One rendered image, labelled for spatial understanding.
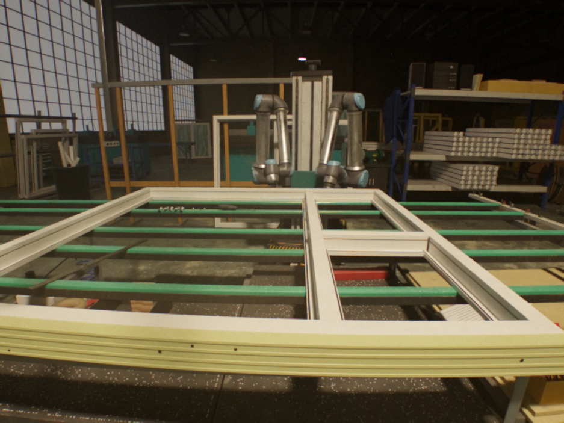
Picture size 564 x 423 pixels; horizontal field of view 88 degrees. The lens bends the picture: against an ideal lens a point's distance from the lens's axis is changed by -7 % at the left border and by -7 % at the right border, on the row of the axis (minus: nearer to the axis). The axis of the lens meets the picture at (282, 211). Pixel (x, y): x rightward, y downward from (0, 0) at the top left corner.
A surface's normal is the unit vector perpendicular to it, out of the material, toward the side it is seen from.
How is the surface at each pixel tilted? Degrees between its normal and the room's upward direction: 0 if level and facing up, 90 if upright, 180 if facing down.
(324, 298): 0
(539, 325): 0
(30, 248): 90
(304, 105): 90
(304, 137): 90
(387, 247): 90
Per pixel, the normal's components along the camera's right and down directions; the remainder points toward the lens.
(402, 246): -0.05, 0.25
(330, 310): 0.00, -0.97
